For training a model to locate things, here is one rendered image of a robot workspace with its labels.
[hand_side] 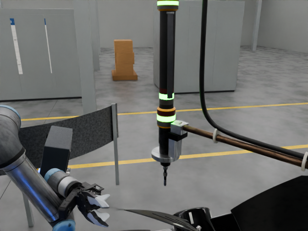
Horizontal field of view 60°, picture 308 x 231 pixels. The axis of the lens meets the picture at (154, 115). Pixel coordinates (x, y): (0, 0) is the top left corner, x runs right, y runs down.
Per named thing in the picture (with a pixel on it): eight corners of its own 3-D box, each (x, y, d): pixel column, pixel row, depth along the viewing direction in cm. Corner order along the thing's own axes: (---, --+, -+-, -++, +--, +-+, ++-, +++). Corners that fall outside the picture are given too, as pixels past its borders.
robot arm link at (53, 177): (61, 181, 113) (58, 163, 110) (76, 191, 106) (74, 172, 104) (43, 189, 107) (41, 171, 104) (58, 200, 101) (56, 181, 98)
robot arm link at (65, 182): (57, 180, 98) (58, 199, 100) (64, 184, 95) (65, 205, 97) (75, 173, 104) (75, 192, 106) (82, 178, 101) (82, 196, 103)
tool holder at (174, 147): (192, 157, 66) (194, 120, 62) (174, 169, 61) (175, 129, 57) (163, 147, 71) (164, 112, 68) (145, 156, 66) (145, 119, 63)
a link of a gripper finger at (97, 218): (118, 219, 90) (101, 202, 95) (105, 228, 85) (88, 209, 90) (116, 226, 91) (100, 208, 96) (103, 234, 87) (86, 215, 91)
